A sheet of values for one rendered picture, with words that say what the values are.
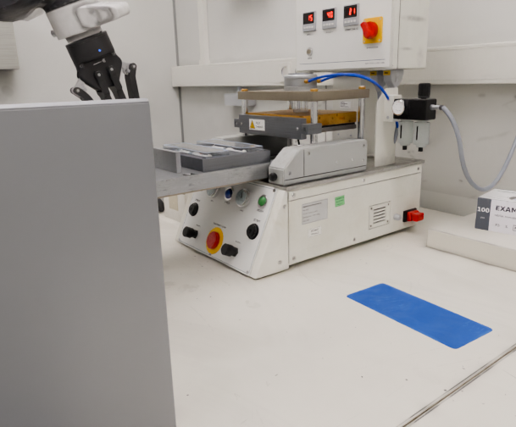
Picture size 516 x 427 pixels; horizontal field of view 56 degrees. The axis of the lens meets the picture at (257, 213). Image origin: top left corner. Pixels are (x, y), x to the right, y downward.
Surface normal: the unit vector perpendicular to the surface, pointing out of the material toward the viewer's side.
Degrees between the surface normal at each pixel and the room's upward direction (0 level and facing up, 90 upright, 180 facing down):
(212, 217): 65
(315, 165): 90
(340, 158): 90
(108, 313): 90
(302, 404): 0
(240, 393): 0
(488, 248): 90
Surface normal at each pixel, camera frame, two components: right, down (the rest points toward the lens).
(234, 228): -0.73, -0.24
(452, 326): -0.03, -0.96
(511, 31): -0.79, 0.18
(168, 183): 0.61, 0.19
